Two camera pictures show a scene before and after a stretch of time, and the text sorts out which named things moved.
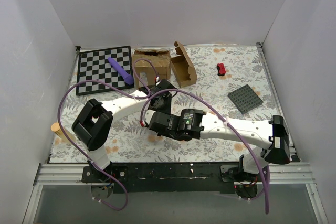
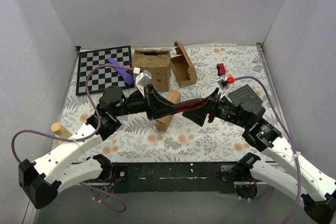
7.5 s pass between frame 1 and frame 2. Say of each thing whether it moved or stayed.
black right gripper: moved
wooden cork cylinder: stayed
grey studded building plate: stayed
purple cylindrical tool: stayed
